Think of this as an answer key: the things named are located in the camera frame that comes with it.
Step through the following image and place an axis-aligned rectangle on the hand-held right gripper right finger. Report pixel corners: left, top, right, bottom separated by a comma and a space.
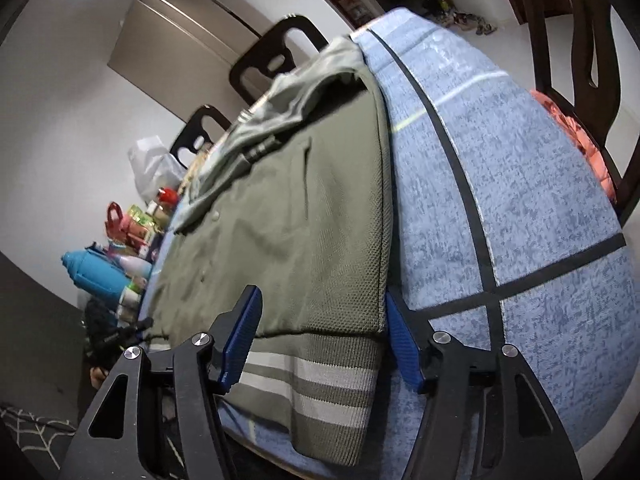
386, 292, 583, 480

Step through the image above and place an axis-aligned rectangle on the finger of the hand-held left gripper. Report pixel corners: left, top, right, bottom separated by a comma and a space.
107, 316, 153, 346

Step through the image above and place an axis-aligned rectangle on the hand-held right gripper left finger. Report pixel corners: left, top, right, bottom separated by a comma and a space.
60, 285, 263, 480

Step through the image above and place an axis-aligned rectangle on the olive green varsity jacket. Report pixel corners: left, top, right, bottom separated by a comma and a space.
142, 35, 393, 466

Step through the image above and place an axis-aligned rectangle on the green capped bottle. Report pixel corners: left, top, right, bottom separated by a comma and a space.
117, 282, 146, 311

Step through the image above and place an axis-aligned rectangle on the blue container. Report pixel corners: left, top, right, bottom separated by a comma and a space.
61, 250, 132, 306

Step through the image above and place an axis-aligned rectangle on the white bottle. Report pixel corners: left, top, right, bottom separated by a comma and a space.
107, 252, 153, 278

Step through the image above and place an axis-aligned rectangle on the red gift bag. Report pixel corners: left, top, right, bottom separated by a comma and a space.
104, 201, 132, 241

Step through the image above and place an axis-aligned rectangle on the green snack packet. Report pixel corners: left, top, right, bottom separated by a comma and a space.
125, 204, 156, 231

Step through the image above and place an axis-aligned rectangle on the patterned dark mat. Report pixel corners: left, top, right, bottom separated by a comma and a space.
0, 402, 76, 461

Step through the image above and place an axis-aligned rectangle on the white plastic bag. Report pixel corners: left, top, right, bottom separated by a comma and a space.
127, 136, 187, 206

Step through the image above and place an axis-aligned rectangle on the blue checked tablecloth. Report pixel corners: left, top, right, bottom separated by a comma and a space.
145, 7, 640, 471

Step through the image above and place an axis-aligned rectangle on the clear bag of biscuits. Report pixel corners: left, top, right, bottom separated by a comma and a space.
182, 142, 216, 186

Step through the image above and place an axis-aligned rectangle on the dark wooden chair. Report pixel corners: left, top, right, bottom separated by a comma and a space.
510, 0, 640, 226
169, 105, 232, 171
229, 14, 331, 103

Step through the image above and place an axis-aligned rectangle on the orange cushion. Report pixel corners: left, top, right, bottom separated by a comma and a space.
530, 89, 618, 206

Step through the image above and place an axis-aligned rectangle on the grey wardrobe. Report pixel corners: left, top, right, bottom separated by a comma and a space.
107, 0, 281, 126

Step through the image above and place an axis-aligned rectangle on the pile of shoes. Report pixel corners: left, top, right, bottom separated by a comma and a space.
425, 0, 501, 36

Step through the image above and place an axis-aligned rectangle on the storage shelf rack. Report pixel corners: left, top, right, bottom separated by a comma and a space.
327, 0, 381, 26

